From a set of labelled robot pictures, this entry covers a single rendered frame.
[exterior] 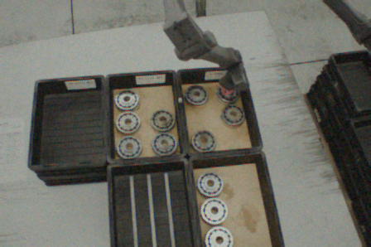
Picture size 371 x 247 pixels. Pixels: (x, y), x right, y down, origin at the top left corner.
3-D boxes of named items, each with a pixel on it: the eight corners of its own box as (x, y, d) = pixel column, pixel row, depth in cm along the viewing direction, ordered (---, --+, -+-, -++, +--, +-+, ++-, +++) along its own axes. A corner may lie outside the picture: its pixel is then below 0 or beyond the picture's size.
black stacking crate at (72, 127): (43, 94, 155) (35, 80, 144) (108, 89, 158) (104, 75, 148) (37, 179, 137) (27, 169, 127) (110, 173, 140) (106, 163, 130)
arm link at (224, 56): (204, 26, 94) (171, 44, 98) (213, 44, 94) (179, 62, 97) (239, 46, 134) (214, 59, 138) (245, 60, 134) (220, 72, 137)
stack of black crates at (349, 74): (304, 93, 244) (330, 54, 204) (339, 87, 249) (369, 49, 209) (325, 144, 227) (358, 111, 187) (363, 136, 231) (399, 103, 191)
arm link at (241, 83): (236, 46, 131) (216, 57, 134) (245, 71, 126) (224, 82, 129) (247, 61, 141) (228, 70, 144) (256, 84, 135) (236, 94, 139)
